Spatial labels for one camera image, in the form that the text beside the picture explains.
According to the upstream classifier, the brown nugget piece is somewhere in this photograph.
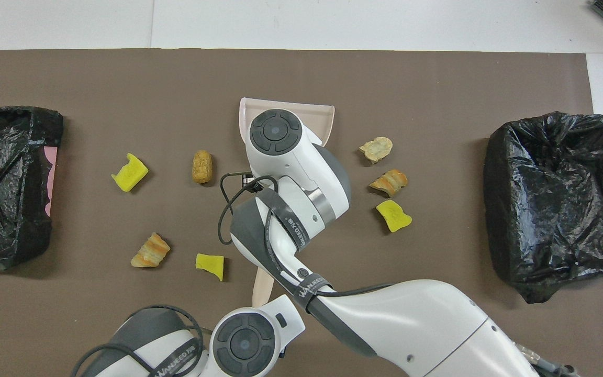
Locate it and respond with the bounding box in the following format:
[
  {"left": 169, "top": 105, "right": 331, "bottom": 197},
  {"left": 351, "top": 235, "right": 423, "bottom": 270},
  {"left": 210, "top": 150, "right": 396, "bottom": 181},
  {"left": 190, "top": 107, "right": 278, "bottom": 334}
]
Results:
[{"left": 192, "top": 150, "right": 214, "bottom": 184}]

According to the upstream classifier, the yellow sponge piece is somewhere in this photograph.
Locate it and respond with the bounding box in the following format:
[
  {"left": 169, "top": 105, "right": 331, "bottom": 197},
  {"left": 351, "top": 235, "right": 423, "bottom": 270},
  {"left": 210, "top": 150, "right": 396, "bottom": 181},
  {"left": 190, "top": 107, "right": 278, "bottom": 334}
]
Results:
[
  {"left": 376, "top": 199, "right": 413, "bottom": 233},
  {"left": 195, "top": 253, "right": 225, "bottom": 282},
  {"left": 111, "top": 153, "right": 149, "bottom": 193}
]

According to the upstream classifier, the beige plastic dustpan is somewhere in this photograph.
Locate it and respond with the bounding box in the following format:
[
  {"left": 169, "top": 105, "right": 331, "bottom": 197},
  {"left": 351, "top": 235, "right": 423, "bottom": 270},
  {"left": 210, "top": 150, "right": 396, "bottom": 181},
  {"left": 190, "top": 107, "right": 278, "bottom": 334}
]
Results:
[{"left": 239, "top": 97, "right": 335, "bottom": 147}]

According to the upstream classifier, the beige hand brush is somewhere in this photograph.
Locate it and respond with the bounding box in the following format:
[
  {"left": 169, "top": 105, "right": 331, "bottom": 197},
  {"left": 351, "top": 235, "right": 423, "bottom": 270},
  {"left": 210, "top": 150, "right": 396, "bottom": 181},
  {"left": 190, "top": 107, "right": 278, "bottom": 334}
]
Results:
[{"left": 252, "top": 267, "right": 276, "bottom": 308}]

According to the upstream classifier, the striped croissant piece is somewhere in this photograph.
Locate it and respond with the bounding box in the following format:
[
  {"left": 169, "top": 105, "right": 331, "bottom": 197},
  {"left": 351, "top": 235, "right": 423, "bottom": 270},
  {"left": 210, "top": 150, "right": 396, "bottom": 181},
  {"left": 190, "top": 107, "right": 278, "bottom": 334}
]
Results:
[
  {"left": 368, "top": 169, "right": 408, "bottom": 197},
  {"left": 130, "top": 232, "right": 171, "bottom": 269}
]

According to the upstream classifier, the pale bread piece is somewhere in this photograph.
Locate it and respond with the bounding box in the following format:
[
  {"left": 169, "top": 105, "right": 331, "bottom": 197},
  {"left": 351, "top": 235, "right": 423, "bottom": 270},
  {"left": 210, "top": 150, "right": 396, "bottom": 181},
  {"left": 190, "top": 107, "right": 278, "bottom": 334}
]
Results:
[{"left": 359, "top": 137, "right": 394, "bottom": 164}]

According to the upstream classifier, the black bag lined pink bin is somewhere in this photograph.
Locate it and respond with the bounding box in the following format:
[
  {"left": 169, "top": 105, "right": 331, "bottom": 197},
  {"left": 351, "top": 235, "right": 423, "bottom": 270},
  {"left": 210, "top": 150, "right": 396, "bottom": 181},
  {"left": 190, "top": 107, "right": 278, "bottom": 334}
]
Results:
[{"left": 0, "top": 106, "right": 64, "bottom": 271}]

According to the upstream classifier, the brown table mat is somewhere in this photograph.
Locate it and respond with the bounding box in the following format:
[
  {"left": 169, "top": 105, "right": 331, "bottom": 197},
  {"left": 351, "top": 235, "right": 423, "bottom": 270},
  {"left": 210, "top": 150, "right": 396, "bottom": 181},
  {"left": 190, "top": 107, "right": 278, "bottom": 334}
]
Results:
[{"left": 0, "top": 49, "right": 603, "bottom": 377}]

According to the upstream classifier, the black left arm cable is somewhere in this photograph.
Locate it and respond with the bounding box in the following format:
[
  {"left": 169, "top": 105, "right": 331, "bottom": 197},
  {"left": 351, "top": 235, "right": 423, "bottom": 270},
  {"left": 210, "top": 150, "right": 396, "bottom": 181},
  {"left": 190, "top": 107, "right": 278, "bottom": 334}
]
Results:
[{"left": 71, "top": 305, "right": 206, "bottom": 377}]

